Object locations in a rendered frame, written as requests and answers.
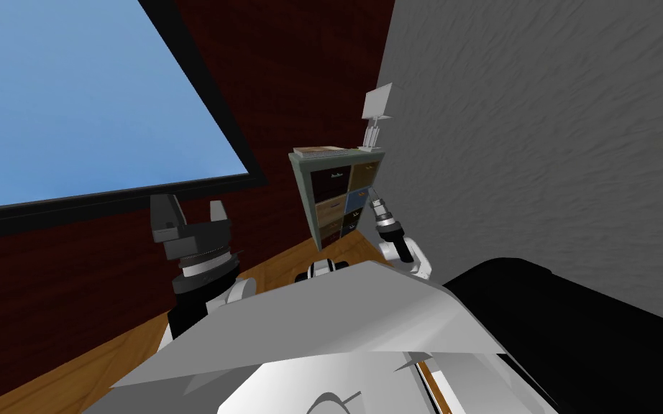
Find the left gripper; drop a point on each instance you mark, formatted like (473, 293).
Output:
(199, 240)

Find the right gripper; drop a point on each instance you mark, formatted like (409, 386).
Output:
(378, 202)

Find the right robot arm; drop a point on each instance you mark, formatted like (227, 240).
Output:
(567, 333)

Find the blue drawer front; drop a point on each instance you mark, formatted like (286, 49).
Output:
(357, 201)

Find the grey-green drawer cabinet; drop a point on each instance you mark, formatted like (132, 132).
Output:
(326, 198)

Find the grey flat book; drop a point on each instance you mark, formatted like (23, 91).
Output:
(323, 153)

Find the white desk lamp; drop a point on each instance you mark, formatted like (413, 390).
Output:
(377, 106)

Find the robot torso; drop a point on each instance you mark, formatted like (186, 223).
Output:
(331, 328)

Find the black-framed window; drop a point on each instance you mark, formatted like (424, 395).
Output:
(78, 98)

